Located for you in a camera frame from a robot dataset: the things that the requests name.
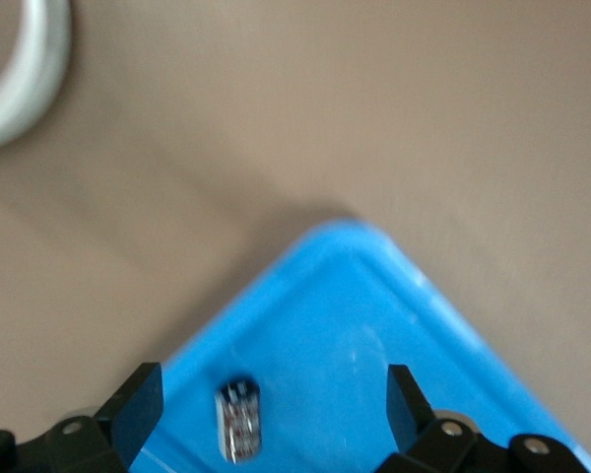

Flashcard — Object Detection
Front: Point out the white curved plastic clamp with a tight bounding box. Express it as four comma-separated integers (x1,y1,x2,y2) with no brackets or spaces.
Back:
0,0,73,152

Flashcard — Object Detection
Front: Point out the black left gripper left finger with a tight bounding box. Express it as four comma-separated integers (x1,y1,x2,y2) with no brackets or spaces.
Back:
24,363,164,473

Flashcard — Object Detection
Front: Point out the blue plastic tray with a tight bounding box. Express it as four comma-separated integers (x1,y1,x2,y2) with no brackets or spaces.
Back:
127,219,591,473

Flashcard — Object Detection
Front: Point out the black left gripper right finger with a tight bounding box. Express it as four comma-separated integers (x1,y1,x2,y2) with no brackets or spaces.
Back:
378,364,480,473

